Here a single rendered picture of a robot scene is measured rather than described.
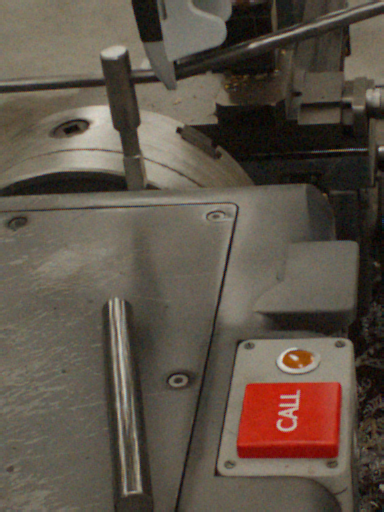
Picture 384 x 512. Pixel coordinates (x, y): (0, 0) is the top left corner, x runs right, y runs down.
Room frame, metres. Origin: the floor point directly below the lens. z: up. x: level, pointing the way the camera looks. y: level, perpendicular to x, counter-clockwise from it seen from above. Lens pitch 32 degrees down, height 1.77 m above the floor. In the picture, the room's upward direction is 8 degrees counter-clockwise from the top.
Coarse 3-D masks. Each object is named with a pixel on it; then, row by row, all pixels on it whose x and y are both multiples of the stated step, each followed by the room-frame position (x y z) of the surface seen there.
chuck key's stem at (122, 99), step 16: (112, 48) 0.92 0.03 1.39; (112, 64) 0.90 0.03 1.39; (128, 64) 0.90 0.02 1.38; (112, 80) 0.90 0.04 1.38; (128, 80) 0.90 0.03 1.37; (112, 96) 0.90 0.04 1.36; (128, 96) 0.90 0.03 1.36; (112, 112) 0.90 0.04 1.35; (128, 112) 0.90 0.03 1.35; (128, 128) 0.90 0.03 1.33; (128, 144) 0.90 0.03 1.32; (128, 160) 0.90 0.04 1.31; (128, 176) 0.90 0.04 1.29; (144, 176) 0.91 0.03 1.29
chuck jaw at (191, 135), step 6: (186, 126) 1.18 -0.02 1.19; (186, 132) 1.14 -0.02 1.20; (192, 132) 1.17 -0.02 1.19; (198, 132) 1.18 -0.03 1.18; (186, 138) 1.13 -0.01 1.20; (192, 138) 1.13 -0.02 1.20; (198, 138) 1.17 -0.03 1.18; (204, 138) 1.17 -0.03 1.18; (192, 144) 1.12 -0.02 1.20; (198, 144) 1.13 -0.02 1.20; (204, 144) 1.13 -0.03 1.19; (210, 144) 1.17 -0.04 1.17; (204, 150) 1.12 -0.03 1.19; (210, 150) 1.13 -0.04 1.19; (216, 156) 1.12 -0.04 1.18
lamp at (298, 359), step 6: (288, 354) 0.69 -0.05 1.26; (294, 354) 0.69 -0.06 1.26; (300, 354) 0.69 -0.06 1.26; (306, 354) 0.69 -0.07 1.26; (282, 360) 0.69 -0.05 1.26; (288, 360) 0.68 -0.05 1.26; (294, 360) 0.68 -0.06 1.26; (300, 360) 0.68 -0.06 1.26; (306, 360) 0.68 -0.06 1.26; (312, 360) 0.68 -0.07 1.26; (288, 366) 0.68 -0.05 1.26; (294, 366) 0.68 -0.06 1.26; (300, 366) 0.68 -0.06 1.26; (306, 366) 0.68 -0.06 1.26
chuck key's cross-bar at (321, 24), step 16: (336, 16) 0.87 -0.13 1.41; (352, 16) 0.87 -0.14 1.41; (368, 16) 0.87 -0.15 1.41; (288, 32) 0.88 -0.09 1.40; (304, 32) 0.87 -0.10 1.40; (320, 32) 0.87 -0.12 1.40; (224, 48) 0.89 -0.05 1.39; (240, 48) 0.89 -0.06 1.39; (256, 48) 0.88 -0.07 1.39; (272, 48) 0.88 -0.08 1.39; (176, 64) 0.90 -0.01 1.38; (192, 64) 0.89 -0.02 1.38; (208, 64) 0.89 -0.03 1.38; (224, 64) 0.89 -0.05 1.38; (0, 80) 0.93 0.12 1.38; (16, 80) 0.92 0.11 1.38; (32, 80) 0.92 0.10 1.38; (48, 80) 0.92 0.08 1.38; (64, 80) 0.91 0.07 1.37; (80, 80) 0.91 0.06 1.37; (96, 80) 0.91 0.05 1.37; (144, 80) 0.90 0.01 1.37; (176, 80) 0.90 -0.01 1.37
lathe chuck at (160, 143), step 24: (48, 120) 1.15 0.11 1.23; (72, 120) 1.14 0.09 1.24; (96, 120) 1.12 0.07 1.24; (144, 120) 1.13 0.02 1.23; (168, 120) 1.14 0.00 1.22; (24, 144) 1.12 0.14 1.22; (48, 144) 1.10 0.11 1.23; (72, 144) 1.08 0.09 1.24; (96, 144) 1.08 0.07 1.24; (120, 144) 1.08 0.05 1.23; (144, 144) 1.08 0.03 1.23; (168, 144) 1.09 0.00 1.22; (0, 168) 1.10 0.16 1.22; (168, 168) 1.05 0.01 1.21; (192, 168) 1.07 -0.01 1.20; (216, 168) 1.09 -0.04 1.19; (240, 168) 1.12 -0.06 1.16
